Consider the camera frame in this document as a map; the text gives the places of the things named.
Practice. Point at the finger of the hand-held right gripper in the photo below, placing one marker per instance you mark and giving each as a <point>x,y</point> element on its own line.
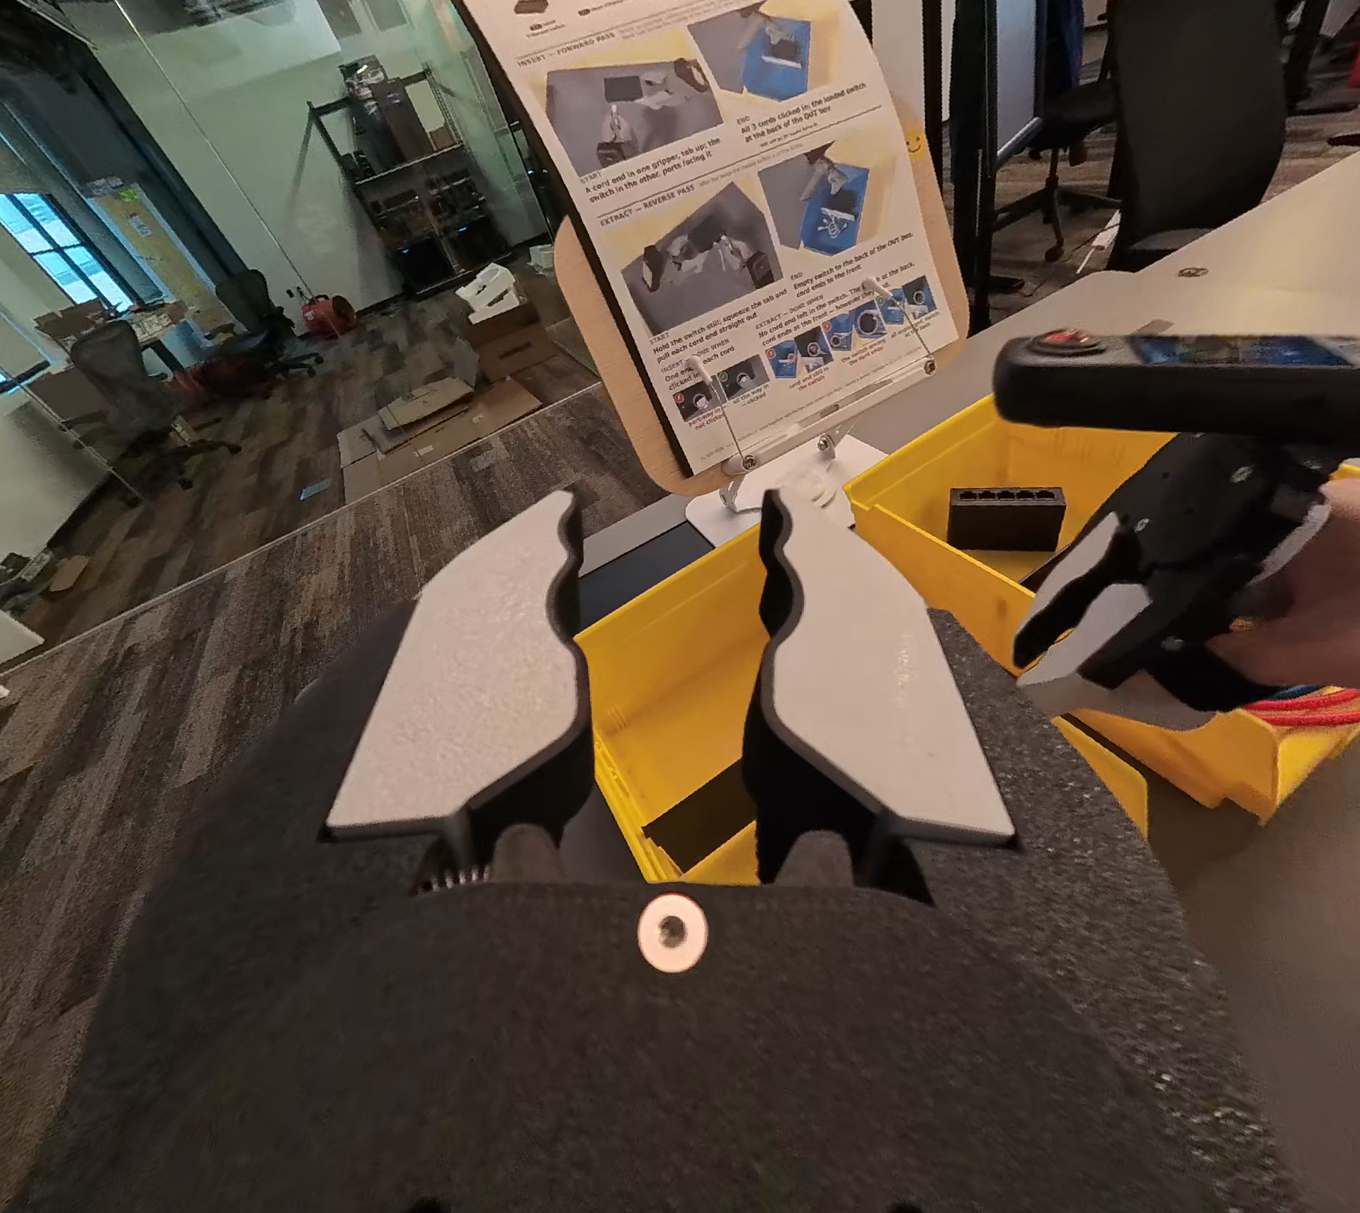
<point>1127,700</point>
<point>1083,609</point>

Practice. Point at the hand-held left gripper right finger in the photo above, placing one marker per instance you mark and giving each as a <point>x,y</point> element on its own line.
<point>882,704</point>

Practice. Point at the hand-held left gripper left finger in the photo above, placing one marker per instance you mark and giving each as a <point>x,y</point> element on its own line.
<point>467,704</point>

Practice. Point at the black ethernet port box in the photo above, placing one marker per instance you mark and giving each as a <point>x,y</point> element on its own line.
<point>1006,517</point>

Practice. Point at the yellow plastic bin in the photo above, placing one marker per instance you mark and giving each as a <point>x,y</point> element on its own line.
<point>669,683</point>
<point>935,555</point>

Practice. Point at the person's right hand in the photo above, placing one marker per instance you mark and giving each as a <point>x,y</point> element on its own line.
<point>1307,619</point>

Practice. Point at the black flat pad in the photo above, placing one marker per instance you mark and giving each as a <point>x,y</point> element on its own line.
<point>627,577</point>

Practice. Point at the white sign base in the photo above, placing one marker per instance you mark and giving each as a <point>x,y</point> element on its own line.
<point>818,470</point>

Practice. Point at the flattened cardboard sheets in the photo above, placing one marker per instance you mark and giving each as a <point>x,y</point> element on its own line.
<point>435,429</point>

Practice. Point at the cardboard box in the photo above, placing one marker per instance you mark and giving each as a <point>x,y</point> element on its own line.
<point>511,321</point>

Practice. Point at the computer monitor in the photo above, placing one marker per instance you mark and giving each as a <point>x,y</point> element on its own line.
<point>1016,24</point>

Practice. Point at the printed instruction sheet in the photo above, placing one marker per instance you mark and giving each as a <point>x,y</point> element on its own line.
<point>701,172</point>

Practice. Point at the black metal shelf rack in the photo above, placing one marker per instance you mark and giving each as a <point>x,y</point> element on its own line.
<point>403,172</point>

